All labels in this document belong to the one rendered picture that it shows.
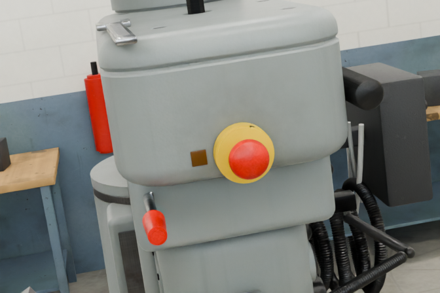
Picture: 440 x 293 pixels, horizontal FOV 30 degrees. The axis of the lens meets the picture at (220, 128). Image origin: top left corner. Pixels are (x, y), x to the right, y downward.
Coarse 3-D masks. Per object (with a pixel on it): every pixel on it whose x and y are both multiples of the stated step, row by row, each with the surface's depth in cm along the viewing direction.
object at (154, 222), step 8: (152, 192) 93; (144, 200) 91; (152, 200) 90; (152, 208) 87; (144, 216) 84; (152, 216) 83; (160, 216) 83; (144, 224) 83; (152, 224) 81; (160, 224) 81; (152, 232) 80; (160, 232) 80; (152, 240) 80; (160, 240) 80
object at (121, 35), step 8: (96, 24) 96; (104, 24) 94; (112, 24) 92; (120, 24) 91; (128, 24) 95; (112, 32) 82; (120, 32) 80; (128, 32) 80; (120, 40) 75; (128, 40) 75; (136, 40) 75
